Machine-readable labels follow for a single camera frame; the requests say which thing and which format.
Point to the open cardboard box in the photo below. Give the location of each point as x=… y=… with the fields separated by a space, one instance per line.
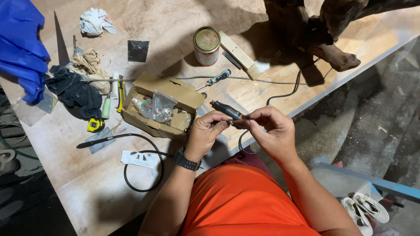
x=170 y=88

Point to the clear plastic bag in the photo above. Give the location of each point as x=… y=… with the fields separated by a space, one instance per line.
x=29 y=113

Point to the dark grey sandpaper square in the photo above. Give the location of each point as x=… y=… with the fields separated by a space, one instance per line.
x=138 y=51

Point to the white tube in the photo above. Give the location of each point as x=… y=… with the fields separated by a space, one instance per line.
x=114 y=86

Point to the crumpled brown paper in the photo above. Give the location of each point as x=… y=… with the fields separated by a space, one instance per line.
x=90 y=65

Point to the black orange rotary tool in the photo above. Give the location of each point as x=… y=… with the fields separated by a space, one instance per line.
x=228 y=110

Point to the blue plastic sheet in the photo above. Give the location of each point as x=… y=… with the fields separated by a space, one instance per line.
x=19 y=49

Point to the blue painted plank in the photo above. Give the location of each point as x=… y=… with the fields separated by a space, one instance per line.
x=370 y=183

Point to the person's left hand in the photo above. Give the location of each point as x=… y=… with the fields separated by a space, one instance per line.
x=201 y=134

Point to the maroon shorts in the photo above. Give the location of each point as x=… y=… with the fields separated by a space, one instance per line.
x=244 y=160

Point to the yellow utility knife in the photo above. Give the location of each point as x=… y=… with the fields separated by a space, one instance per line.
x=120 y=95

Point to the black cloth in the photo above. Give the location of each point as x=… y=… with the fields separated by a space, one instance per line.
x=77 y=91

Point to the large dark driftwood piece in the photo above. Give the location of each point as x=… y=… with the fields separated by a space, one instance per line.
x=305 y=29

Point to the white sandal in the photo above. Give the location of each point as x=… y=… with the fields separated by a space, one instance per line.
x=372 y=206
x=356 y=216

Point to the dark metal scraper blade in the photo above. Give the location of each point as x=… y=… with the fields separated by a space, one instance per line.
x=232 y=60

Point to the tin can with gold lid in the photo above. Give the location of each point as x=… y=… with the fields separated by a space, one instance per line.
x=206 y=46

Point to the wide wooden paint brush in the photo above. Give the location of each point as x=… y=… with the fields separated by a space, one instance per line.
x=238 y=54

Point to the yellow black tape measure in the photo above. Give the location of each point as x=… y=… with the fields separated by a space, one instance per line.
x=95 y=125

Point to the grey sandpaper piece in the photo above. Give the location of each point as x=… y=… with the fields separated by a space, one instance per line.
x=98 y=146

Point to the hand saw blade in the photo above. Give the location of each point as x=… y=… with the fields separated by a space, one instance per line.
x=61 y=46

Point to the small clear accessory bag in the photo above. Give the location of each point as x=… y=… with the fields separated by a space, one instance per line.
x=142 y=106

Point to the crumpled white paper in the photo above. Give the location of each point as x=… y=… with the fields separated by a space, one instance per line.
x=94 y=21

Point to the clear bag of rotary bits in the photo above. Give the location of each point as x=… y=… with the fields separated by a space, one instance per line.
x=163 y=106

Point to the orange shirt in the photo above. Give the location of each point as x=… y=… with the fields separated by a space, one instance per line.
x=242 y=203

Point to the black wristwatch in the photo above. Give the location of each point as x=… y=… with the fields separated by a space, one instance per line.
x=185 y=161

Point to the black flexible shaft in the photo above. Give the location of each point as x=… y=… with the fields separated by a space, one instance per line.
x=144 y=137

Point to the person's right hand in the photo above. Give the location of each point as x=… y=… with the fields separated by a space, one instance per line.
x=277 y=134

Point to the white printed paper card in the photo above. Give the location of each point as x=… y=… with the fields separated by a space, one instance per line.
x=138 y=159

